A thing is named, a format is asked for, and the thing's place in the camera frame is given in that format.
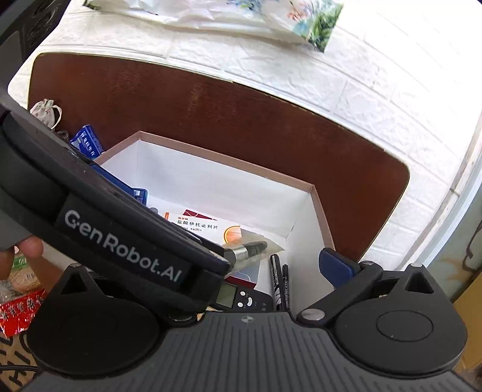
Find person's hand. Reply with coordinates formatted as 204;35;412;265
0;236;46;282

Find stacked cardboard boxes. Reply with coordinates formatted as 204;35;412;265
454;276;482;371

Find blue medicine box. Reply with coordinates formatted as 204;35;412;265
70;124;104;159

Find black digital device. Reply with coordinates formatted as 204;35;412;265
211;283;274;313

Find patterned drawstring pouch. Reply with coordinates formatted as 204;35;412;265
30;99;63;130

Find blue plastic sharpener box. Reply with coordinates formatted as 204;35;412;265
90;163;148;205

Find grey brush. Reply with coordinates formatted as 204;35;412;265
222;229;284;275

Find red white plastic packet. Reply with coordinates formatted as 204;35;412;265
0;288;47;338

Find dark red flat box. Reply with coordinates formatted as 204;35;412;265
225;261;260;289

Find orange white medicine box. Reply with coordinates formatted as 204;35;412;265
163;210;242;245

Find long biscuit packet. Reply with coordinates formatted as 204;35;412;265
0;252;42;304

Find dark brown wooden headboard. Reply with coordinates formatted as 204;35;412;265
29;53;409;259

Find letter patterned brown blanket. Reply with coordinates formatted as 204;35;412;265
0;332;39;391

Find black marker pen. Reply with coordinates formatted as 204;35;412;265
270;253;286;311

